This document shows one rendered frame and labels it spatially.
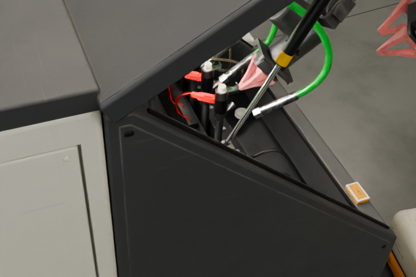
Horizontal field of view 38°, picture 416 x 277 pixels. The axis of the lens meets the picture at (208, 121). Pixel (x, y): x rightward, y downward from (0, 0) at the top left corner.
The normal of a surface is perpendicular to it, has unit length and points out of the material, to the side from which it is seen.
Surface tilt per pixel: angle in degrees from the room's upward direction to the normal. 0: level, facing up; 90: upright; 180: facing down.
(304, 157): 90
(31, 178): 90
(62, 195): 90
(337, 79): 0
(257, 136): 0
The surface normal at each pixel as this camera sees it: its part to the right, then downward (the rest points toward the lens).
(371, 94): 0.04, -0.73
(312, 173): -0.93, 0.22
